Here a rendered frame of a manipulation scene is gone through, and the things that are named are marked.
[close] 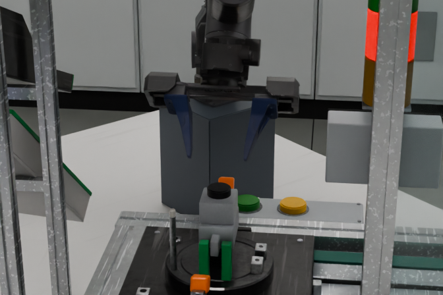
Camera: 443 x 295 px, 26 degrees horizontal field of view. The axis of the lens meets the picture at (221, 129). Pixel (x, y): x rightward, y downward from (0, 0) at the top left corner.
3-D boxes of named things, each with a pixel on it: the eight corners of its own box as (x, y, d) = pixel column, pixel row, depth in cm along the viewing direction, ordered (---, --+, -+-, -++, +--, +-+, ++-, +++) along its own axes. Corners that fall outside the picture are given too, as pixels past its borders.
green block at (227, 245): (222, 275, 120) (222, 240, 118) (231, 276, 120) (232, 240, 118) (221, 280, 119) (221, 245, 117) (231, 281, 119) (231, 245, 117)
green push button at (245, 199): (234, 205, 147) (234, 193, 146) (260, 206, 146) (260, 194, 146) (231, 216, 143) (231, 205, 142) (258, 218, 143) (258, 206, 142)
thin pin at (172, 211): (171, 267, 122) (169, 207, 119) (177, 267, 122) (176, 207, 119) (169, 270, 121) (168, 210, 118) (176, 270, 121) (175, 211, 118)
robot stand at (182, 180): (223, 182, 176) (223, 78, 168) (273, 209, 166) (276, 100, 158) (160, 203, 168) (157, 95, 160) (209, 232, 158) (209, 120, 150)
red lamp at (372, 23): (364, 47, 101) (366, 2, 99) (412, 49, 101) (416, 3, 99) (365, 62, 97) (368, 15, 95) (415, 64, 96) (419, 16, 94)
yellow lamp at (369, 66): (361, 92, 103) (364, 48, 101) (409, 93, 103) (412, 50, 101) (362, 108, 98) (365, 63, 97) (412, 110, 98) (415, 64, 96)
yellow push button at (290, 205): (280, 207, 146) (280, 195, 145) (306, 208, 146) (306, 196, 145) (278, 219, 142) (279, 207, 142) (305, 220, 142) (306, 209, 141)
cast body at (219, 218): (205, 224, 125) (204, 175, 123) (238, 225, 125) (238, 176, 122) (196, 255, 118) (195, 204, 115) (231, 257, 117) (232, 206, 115)
